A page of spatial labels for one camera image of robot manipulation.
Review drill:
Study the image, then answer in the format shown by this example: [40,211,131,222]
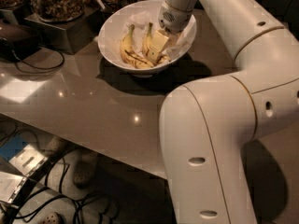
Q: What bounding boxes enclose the white clog shoe bottom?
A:
[38,212,64,224]

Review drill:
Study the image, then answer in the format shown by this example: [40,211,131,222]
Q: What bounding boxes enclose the dark round appliance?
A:
[0,20,40,62]

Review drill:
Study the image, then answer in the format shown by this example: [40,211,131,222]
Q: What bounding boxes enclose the black power cable on table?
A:
[0,37,65,72]

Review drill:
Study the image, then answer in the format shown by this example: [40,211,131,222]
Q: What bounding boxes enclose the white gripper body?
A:
[158,1,192,34]

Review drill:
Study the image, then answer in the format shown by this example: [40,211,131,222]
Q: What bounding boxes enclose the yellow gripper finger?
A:
[168,33,181,47]
[146,30,170,63]

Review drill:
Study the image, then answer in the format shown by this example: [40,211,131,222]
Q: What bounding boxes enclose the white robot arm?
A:
[159,0,299,224]

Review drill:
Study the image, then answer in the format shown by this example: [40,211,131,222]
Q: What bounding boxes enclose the black floor cables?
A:
[0,119,121,224]

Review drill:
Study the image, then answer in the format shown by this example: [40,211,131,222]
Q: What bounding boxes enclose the glass jar of nuts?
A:
[30,0,84,22]

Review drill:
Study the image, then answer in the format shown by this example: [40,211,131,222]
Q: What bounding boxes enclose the white ceramic bowl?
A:
[97,0,196,77]

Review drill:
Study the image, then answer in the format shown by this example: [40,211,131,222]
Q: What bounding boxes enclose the spotted yellow banana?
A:
[120,24,154,69]
[142,22,171,65]

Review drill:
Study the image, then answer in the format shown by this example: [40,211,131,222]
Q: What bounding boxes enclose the dark metal stand box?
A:
[25,7,104,54]

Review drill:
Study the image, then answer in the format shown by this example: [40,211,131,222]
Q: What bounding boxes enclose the beige clog shoe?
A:
[45,136,67,158]
[73,151,98,189]

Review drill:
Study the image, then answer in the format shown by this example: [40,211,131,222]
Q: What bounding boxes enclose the blue box on floor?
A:
[0,136,27,161]

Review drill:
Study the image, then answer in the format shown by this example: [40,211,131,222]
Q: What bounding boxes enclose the silver metal box on floor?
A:
[9,145,48,176]

